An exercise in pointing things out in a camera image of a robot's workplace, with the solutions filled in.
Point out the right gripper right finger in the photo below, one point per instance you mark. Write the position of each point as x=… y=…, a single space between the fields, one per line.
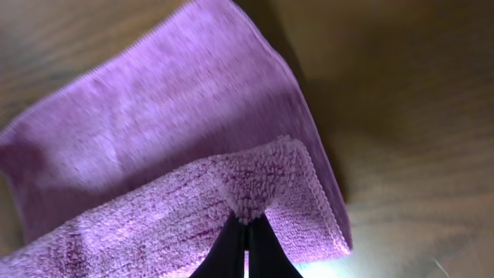
x=266 y=256

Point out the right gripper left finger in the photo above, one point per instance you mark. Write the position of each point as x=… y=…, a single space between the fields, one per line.
x=226 y=257

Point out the large purple microfiber cloth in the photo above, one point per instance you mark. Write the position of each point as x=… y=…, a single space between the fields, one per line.
x=132 y=169

